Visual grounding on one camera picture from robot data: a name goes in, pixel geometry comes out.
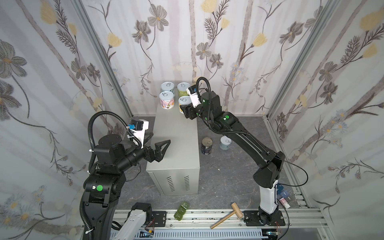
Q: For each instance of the pink label can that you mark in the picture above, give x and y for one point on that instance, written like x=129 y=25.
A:
x=167 y=100

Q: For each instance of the dark blue can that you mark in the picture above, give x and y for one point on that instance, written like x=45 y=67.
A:
x=206 y=145

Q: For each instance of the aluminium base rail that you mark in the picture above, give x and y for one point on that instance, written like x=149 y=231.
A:
x=203 y=219

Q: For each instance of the blue brown label can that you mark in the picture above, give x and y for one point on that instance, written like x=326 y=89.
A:
x=168 y=87

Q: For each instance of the teal label can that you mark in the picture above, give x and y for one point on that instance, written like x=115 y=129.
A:
x=225 y=143

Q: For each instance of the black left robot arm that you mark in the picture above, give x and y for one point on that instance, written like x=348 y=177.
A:
x=103 y=187

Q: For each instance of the grey metal cabinet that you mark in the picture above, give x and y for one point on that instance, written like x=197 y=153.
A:
x=178 y=173

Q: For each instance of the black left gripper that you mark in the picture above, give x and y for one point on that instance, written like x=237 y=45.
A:
x=149 y=153

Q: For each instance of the wooden mallet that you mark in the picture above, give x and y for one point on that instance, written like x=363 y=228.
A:
x=235 y=211

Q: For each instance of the yellow label can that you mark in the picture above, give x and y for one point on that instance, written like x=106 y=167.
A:
x=184 y=100

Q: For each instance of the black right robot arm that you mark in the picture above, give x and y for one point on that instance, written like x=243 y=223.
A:
x=207 y=107

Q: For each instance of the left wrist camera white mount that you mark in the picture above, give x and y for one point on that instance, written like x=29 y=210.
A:
x=136 y=131

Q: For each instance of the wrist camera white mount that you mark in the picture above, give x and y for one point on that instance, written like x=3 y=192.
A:
x=136 y=131
x=193 y=94

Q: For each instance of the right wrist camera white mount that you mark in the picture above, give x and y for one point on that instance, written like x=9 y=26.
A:
x=193 y=94

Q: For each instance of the small purple box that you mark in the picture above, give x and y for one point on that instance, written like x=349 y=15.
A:
x=285 y=194

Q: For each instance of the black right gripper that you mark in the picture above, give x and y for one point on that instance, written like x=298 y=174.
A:
x=192 y=111

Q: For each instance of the blue square box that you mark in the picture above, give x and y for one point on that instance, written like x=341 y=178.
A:
x=280 y=189

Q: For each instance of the green label can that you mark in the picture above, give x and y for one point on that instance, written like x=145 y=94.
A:
x=182 y=89

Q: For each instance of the white slotted cable duct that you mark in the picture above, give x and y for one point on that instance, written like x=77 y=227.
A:
x=201 y=234

